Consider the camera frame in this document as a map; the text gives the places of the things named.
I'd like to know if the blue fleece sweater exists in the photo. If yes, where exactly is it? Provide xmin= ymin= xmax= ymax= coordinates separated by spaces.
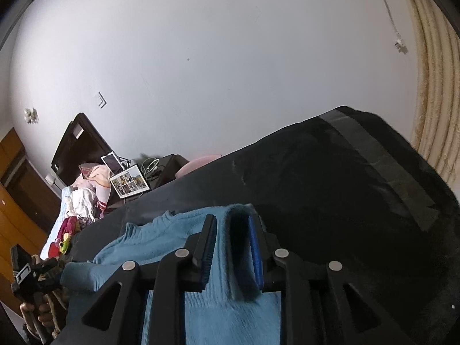
xmin=60 ymin=202 xmax=282 ymax=345

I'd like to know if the white clothes pile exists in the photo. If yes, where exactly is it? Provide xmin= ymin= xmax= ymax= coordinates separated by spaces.
xmin=66 ymin=188 xmax=97 ymax=222

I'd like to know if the left human hand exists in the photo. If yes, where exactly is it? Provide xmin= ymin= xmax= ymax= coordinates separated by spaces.
xmin=20 ymin=301 xmax=55 ymax=336

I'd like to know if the wooden wardrobe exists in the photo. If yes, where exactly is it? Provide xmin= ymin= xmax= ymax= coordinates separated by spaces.
xmin=1 ymin=129 xmax=59 ymax=313

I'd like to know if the pink striped pillow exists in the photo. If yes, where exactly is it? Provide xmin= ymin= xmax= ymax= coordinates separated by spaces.
xmin=71 ymin=163 xmax=112 ymax=208

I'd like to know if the white tablet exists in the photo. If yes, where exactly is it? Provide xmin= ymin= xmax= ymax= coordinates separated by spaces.
xmin=101 ymin=152 xmax=126 ymax=175

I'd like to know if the dark wooden headboard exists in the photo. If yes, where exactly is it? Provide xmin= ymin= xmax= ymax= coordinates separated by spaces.
xmin=51 ymin=113 xmax=112 ymax=186

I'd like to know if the cream curtain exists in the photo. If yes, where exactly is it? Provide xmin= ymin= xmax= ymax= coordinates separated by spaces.
xmin=406 ymin=0 xmax=459 ymax=185

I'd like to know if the photo collage frame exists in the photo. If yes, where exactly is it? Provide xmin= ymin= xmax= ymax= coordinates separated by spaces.
xmin=110 ymin=164 xmax=150 ymax=199

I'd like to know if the wall socket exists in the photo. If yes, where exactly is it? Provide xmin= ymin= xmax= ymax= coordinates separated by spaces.
xmin=24 ymin=108 xmax=39 ymax=124

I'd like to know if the white wall switch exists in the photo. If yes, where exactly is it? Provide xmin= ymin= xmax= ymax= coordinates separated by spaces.
xmin=96 ymin=92 xmax=107 ymax=109

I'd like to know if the white hanging cable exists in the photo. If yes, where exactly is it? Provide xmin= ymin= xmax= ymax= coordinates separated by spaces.
xmin=369 ymin=0 xmax=409 ymax=55

